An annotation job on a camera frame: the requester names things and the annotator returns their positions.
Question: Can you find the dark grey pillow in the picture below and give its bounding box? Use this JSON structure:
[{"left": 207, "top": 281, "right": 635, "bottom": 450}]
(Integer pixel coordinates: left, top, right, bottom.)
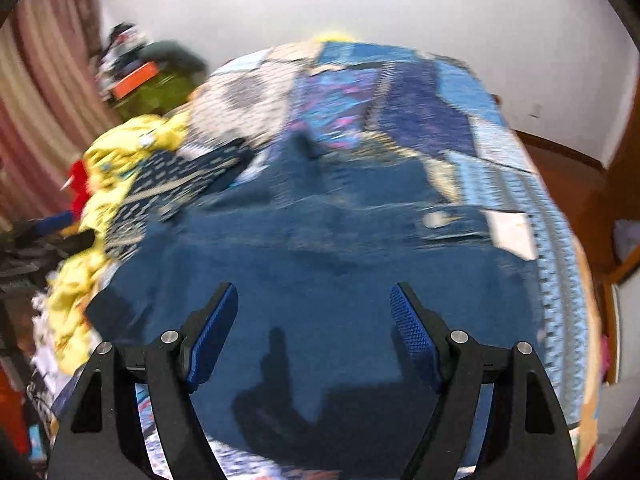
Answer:
[{"left": 139, "top": 39, "right": 209, "bottom": 77}]

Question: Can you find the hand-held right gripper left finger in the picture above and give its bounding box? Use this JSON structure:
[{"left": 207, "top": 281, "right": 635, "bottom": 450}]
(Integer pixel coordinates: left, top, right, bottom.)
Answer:
[{"left": 47, "top": 281, "right": 240, "bottom": 480}]

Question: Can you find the yellow cartoon print blanket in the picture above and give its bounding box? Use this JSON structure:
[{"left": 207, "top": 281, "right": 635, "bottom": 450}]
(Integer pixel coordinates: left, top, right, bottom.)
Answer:
[{"left": 46, "top": 112, "right": 195, "bottom": 377}]

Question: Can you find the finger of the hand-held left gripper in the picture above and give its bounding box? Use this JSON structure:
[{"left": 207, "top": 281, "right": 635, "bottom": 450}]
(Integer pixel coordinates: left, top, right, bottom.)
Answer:
[{"left": 17, "top": 211, "right": 97, "bottom": 256}]

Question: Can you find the yellow plush toy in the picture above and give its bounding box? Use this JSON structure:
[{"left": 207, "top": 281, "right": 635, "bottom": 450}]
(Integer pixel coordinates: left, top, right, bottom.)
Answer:
[{"left": 309, "top": 31, "right": 362, "bottom": 44}]

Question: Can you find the pile of clothes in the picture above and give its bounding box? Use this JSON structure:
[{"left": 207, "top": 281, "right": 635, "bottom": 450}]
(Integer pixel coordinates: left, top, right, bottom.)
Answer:
[{"left": 97, "top": 22, "right": 152, "bottom": 92}]

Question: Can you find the navy dotted cloth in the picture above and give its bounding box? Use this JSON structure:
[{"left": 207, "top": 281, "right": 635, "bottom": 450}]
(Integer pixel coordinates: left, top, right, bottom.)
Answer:
[{"left": 101, "top": 141, "right": 254, "bottom": 262}]

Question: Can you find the striped brown curtain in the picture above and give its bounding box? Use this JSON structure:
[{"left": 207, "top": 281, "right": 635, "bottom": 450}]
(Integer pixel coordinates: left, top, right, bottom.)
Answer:
[{"left": 0, "top": 0, "right": 124, "bottom": 235}]

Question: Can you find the brown wooden door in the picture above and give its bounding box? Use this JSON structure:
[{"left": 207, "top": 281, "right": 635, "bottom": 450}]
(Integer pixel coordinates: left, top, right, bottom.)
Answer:
[{"left": 599, "top": 35, "right": 640, "bottom": 273}]

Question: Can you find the blue denim jacket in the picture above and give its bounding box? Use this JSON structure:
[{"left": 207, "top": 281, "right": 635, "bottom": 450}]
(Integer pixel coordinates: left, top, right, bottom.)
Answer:
[{"left": 84, "top": 129, "right": 547, "bottom": 472}]

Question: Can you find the red plush toy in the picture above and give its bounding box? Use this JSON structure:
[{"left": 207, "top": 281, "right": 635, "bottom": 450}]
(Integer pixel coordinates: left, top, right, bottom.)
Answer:
[{"left": 66, "top": 159, "right": 97, "bottom": 217}]

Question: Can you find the orange box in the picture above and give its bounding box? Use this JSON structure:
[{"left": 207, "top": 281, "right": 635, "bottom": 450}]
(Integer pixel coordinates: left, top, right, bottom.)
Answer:
[{"left": 110, "top": 61, "right": 159, "bottom": 102}]

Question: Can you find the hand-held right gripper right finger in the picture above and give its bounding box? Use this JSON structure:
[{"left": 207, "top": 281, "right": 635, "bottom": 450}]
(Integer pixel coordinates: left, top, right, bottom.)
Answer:
[{"left": 390, "top": 281, "right": 577, "bottom": 480}]

